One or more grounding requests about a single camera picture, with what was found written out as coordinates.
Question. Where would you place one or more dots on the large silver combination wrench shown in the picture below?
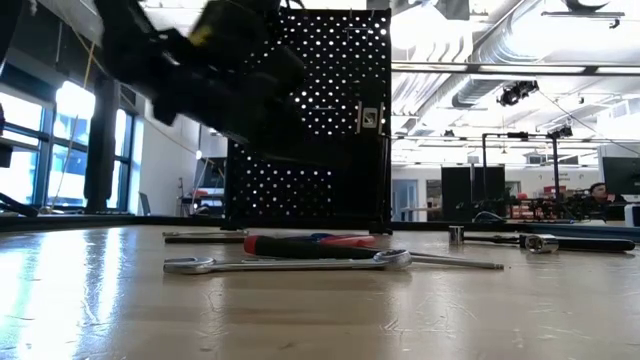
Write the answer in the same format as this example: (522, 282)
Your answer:
(300, 262)

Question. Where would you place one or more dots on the small silver socket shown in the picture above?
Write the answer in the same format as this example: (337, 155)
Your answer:
(456, 235)

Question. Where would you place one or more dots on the short silver socket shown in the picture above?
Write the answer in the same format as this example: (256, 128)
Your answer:
(541, 243)

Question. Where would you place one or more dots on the yellow tag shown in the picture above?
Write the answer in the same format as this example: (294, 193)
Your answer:
(201, 35)

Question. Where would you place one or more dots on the black perforated pegboard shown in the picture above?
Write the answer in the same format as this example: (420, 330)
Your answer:
(350, 75)

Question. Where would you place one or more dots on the black pillar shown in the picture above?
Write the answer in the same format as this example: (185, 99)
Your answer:
(102, 160)

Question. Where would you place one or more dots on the tall black pegboard bin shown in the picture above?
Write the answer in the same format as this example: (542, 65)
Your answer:
(362, 180)

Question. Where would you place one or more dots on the black screwdriver red cap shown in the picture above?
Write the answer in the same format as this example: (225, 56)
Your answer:
(300, 247)

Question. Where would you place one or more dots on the blue door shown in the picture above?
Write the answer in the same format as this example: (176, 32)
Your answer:
(405, 200)

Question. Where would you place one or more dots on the black cabinet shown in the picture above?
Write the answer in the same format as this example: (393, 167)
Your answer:
(470, 192)

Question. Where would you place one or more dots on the black track lights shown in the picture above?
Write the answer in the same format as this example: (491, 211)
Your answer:
(517, 92)

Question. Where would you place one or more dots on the shelf with red boxes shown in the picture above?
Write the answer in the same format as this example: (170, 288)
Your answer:
(525, 210)

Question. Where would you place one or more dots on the ceiling light strip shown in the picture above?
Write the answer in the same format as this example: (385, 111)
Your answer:
(550, 69)

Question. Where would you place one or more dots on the black ceiling fixture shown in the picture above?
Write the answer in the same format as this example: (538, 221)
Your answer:
(585, 5)

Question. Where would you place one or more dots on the person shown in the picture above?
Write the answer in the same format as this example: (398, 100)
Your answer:
(597, 192)

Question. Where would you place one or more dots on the black monitor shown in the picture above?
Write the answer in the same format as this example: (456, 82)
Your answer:
(622, 175)

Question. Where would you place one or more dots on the silver bracket tool holder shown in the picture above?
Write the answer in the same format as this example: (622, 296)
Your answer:
(370, 117)

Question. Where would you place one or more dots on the black aluminium table frame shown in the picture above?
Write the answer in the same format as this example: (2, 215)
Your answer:
(75, 222)

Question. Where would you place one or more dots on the black wall box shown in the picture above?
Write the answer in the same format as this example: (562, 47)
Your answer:
(5, 155)

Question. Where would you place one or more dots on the silver ventilation duct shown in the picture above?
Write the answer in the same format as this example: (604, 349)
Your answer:
(472, 92)

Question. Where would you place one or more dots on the black camera rig stand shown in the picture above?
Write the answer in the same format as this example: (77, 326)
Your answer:
(556, 170)

